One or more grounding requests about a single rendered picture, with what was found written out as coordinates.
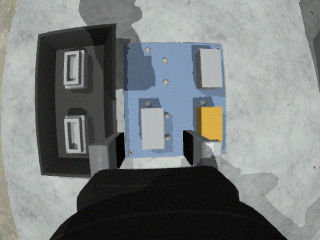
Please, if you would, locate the yellow rectangular block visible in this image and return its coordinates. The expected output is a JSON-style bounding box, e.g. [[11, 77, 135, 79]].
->
[[196, 107, 222, 142]]

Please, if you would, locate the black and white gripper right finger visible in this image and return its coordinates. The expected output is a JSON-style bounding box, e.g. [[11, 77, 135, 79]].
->
[[183, 130, 222, 172]]

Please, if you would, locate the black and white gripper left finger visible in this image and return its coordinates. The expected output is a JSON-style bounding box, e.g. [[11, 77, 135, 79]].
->
[[88, 132, 125, 178]]

